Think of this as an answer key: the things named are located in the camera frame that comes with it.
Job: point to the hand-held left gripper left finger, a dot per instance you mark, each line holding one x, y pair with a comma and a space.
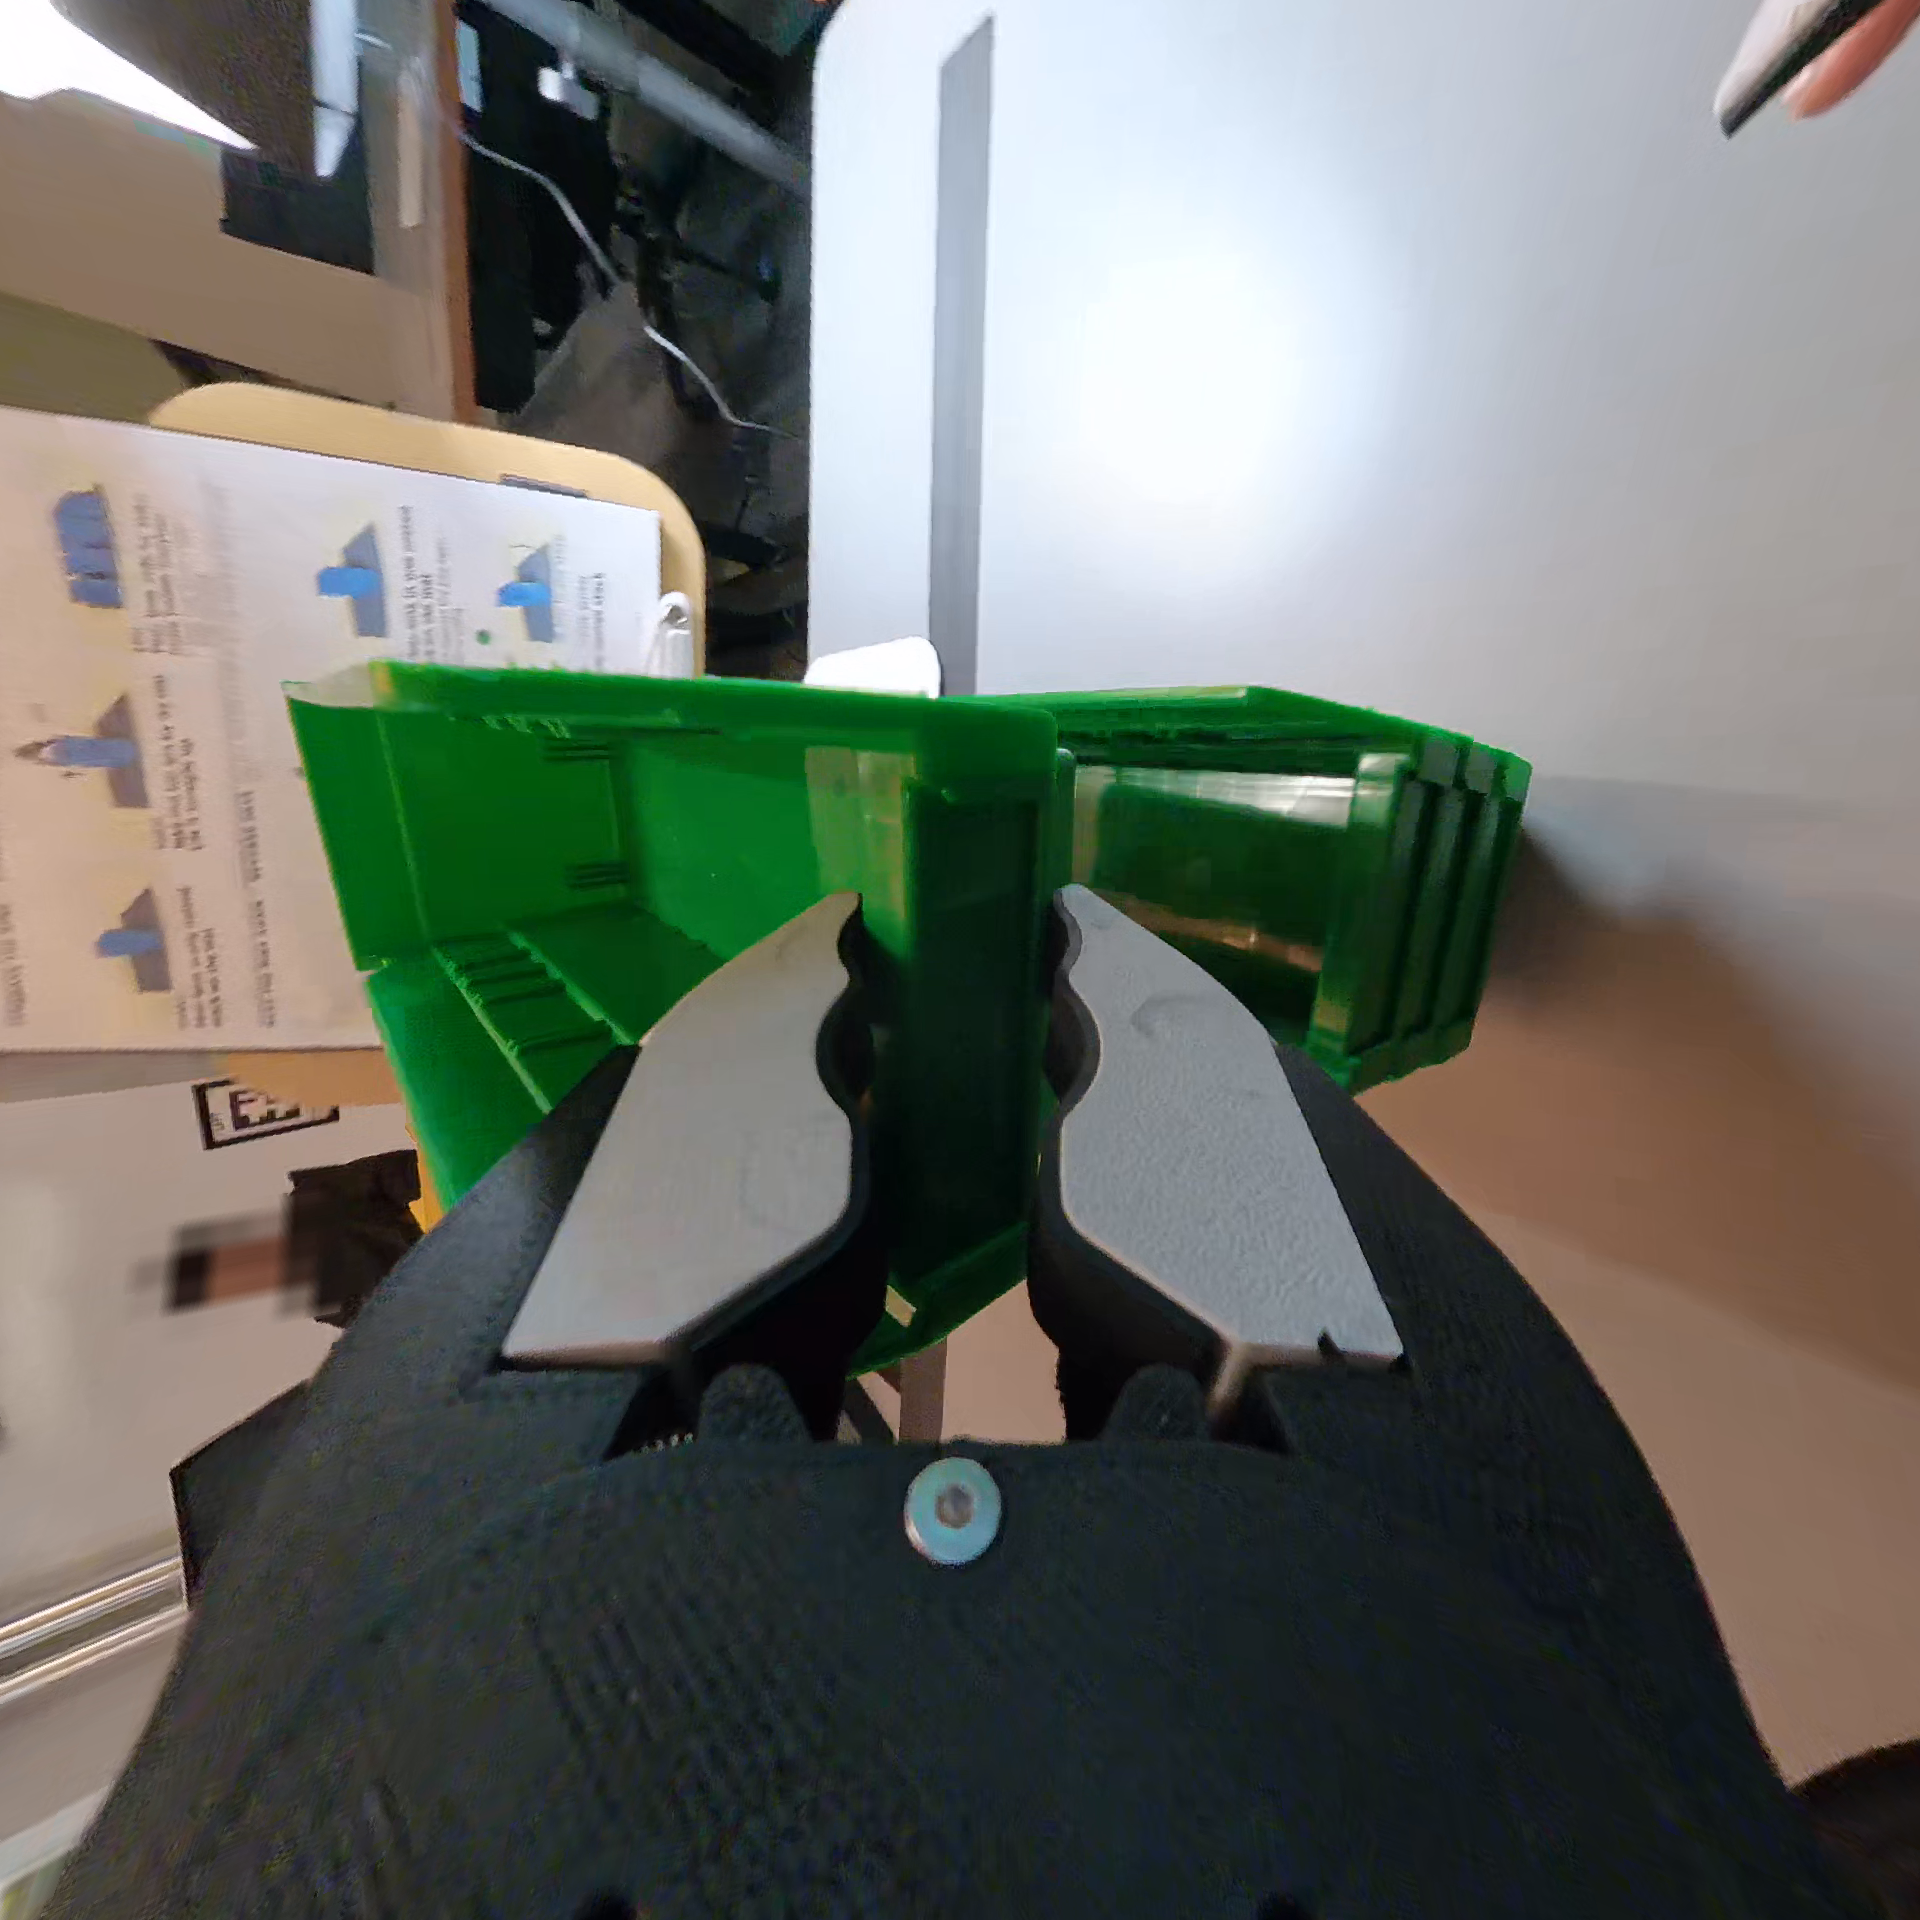
707, 1187

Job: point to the grey desk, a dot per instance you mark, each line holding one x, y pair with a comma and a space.
1350, 378

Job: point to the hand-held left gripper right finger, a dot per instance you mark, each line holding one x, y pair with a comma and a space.
1216, 1200

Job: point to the printed instruction sheet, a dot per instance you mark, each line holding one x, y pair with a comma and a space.
302, 675

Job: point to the green plastic bin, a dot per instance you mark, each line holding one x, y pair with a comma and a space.
1507, 898
1199, 839
1448, 898
673, 812

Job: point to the black and white marker sign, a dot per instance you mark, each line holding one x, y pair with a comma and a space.
261, 1116

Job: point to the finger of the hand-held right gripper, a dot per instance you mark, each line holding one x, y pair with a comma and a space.
1777, 67

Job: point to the instruction sheet on board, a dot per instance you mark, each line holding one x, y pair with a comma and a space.
673, 509

